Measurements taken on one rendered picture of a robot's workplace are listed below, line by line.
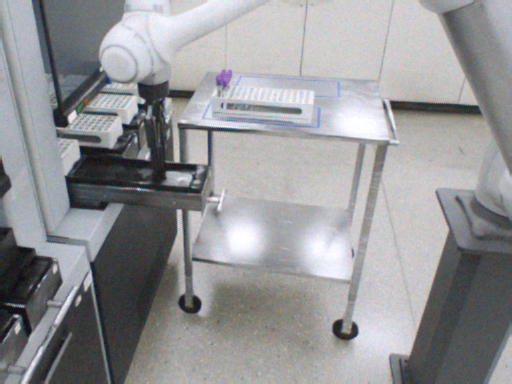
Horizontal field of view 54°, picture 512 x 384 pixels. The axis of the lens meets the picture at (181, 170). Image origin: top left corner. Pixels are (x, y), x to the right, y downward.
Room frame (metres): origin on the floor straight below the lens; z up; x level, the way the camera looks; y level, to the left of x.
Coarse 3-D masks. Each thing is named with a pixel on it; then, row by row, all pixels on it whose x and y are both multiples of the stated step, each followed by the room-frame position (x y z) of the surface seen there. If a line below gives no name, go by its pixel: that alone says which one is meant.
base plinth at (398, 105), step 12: (168, 96) 3.47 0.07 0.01; (180, 96) 3.45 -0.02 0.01; (192, 96) 3.43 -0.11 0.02; (384, 108) 3.11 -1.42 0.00; (396, 108) 3.09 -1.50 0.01; (408, 108) 3.07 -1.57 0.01; (420, 108) 3.05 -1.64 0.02; (432, 108) 3.04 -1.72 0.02; (444, 108) 3.02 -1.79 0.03; (456, 108) 3.00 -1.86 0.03; (468, 108) 2.98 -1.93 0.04
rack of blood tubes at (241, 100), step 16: (240, 96) 1.37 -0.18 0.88; (256, 96) 1.37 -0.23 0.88; (272, 96) 1.36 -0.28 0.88; (288, 96) 1.36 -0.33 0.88; (304, 96) 1.35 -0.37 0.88; (224, 112) 1.36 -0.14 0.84; (240, 112) 1.34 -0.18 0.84; (256, 112) 1.33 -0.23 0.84; (272, 112) 1.37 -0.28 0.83; (288, 112) 1.36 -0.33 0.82; (304, 112) 1.29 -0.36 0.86
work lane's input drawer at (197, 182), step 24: (72, 168) 1.10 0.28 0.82; (96, 168) 1.12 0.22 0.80; (120, 168) 1.11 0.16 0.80; (144, 168) 1.11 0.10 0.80; (168, 168) 1.10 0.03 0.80; (192, 168) 1.09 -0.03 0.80; (72, 192) 1.05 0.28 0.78; (96, 192) 1.03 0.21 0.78; (120, 192) 1.02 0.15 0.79; (144, 192) 1.00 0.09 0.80; (168, 192) 0.99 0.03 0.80; (192, 192) 0.98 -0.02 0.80
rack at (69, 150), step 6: (60, 138) 1.17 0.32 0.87; (60, 144) 1.15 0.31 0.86; (66, 144) 1.15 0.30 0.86; (72, 144) 1.14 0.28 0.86; (60, 150) 1.11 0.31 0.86; (66, 150) 1.11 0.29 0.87; (72, 150) 1.12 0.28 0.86; (78, 150) 1.15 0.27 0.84; (66, 156) 1.08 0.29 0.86; (72, 156) 1.11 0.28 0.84; (78, 156) 1.15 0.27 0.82; (66, 162) 1.08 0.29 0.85; (72, 162) 1.11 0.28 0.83; (66, 168) 1.07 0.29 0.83; (66, 174) 1.07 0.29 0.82
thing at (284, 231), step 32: (320, 96) 1.48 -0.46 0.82; (352, 96) 1.47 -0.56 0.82; (192, 128) 1.32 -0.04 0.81; (224, 128) 1.30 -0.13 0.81; (256, 128) 1.28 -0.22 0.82; (288, 128) 1.27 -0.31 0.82; (320, 128) 1.26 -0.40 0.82; (352, 128) 1.25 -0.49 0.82; (384, 128) 1.24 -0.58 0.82; (384, 160) 1.18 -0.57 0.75; (352, 192) 1.59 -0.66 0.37; (224, 224) 1.53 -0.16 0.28; (256, 224) 1.52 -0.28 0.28; (288, 224) 1.51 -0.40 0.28; (320, 224) 1.50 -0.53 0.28; (192, 256) 1.35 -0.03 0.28; (224, 256) 1.34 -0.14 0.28; (256, 256) 1.34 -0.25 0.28; (288, 256) 1.33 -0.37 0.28; (320, 256) 1.32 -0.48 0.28; (352, 256) 1.58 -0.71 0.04; (192, 288) 1.34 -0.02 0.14; (352, 288) 1.18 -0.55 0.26
